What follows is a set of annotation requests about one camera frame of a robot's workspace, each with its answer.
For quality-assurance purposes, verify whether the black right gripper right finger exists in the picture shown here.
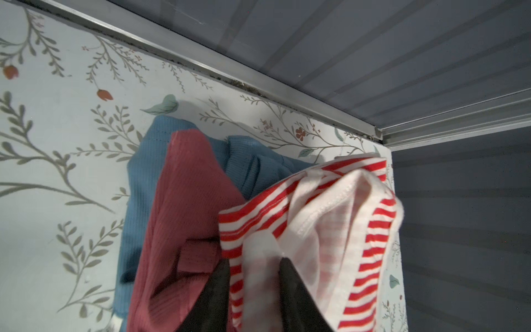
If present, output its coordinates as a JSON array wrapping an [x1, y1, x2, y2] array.
[[279, 257, 333, 332]]

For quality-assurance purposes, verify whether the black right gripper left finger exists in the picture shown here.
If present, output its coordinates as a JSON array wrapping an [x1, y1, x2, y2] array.
[[177, 260, 230, 332]]

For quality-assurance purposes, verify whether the red ribbed garment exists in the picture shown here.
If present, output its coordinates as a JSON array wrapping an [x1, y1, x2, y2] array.
[[126, 129, 245, 331]]

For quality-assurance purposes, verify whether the striped garment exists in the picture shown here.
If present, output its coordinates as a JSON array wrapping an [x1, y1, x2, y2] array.
[[218, 154, 404, 331]]

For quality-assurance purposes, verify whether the blue tank top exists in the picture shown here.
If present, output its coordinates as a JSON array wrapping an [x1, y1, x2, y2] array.
[[113, 116, 311, 331]]

